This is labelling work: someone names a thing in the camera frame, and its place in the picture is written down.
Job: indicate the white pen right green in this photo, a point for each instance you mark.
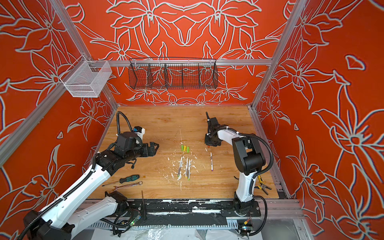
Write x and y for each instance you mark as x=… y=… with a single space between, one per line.
x=189 y=169

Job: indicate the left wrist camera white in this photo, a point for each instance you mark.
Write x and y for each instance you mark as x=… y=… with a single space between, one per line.
x=139 y=130

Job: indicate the black wire basket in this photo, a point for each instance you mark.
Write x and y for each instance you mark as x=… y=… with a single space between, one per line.
x=173 y=74

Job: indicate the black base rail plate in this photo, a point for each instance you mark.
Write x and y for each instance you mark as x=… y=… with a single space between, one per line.
x=223 y=208

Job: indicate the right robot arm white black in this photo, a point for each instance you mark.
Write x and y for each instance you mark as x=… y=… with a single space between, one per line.
x=253 y=157

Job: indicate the metal wrench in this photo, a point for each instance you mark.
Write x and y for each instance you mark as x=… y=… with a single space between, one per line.
x=116 y=188

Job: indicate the white mesh basket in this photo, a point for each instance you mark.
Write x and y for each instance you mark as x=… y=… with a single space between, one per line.
x=84 y=81

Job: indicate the green handle screwdriver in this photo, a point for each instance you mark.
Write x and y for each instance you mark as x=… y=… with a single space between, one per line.
x=131 y=178

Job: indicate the white pen purple end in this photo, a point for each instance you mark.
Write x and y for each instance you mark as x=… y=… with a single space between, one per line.
x=211 y=159

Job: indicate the yellow black pliers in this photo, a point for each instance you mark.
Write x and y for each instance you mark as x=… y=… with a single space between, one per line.
x=260 y=185

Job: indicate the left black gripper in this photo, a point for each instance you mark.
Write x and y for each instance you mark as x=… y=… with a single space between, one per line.
x=147 y=152

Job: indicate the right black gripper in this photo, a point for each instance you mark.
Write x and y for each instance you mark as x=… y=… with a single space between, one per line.
x=208 y=143

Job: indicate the white pen middle yellow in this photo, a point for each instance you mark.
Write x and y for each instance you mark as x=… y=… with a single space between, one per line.
x=186 y=167

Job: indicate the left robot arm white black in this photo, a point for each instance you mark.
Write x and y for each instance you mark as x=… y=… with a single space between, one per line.
x=61 y=220

